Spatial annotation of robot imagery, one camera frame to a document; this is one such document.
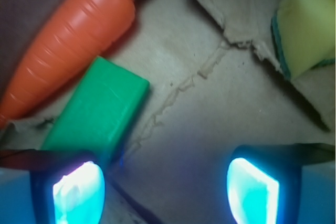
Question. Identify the orange toy carrot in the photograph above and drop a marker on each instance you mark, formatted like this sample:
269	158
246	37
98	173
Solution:
77	32

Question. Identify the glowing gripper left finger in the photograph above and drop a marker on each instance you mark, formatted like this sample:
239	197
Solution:
51	187

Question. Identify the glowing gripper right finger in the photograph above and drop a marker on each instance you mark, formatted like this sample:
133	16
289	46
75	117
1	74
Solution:
288	183

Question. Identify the yellow sponge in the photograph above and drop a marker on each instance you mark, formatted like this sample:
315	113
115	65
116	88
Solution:
304	34

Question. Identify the green rectangular block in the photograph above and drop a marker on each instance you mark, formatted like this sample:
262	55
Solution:
99	112

